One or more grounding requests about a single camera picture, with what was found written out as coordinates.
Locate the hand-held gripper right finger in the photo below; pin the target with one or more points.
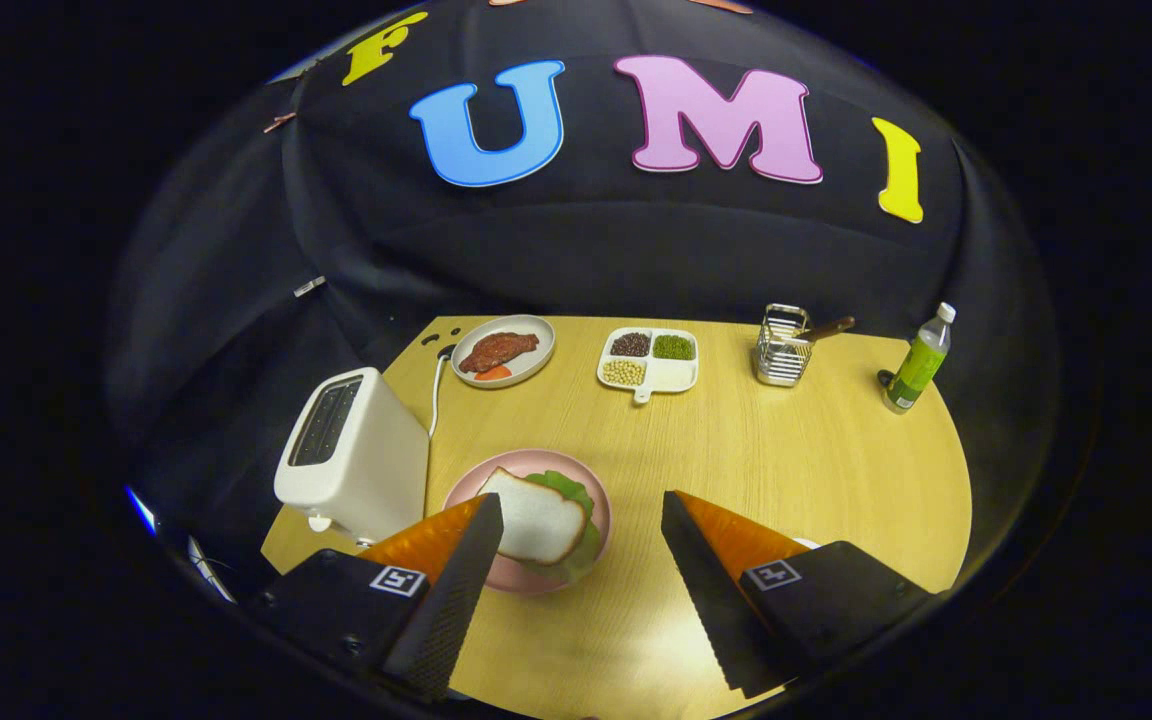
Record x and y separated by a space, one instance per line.
711 610

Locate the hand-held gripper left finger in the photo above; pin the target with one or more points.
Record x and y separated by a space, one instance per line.
446 610

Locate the white bread slice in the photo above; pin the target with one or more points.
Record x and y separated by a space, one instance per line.
536 520

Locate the green lettuce leaf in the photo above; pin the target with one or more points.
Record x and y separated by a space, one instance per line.
576 490

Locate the pink round plate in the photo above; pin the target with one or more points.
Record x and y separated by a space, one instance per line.
466 482

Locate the white toaster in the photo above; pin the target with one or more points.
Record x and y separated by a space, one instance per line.
366 470

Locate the white divided dish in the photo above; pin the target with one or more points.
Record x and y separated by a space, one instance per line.
674 375

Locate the orange carrot slice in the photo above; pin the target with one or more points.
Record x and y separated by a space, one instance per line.
494 373

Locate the pile of yellow soybeans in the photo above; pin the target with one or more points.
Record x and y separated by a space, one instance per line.
623 372

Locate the brown meat steak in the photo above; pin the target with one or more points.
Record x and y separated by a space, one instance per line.
498 350

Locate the pile of green beans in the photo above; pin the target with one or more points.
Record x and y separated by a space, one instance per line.
674 347

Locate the beige round plate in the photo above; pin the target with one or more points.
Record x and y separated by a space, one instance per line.
541 352

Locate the pile of brown beans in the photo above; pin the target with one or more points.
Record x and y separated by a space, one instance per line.
631 344

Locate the green drink bottle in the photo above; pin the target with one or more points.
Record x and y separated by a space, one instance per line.
921 360

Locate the silver metal clip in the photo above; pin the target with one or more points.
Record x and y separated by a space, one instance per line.
309 286

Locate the black backdrop cloth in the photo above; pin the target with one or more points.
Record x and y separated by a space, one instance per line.
586 240

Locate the orange clip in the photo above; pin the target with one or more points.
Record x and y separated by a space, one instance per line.
279 122

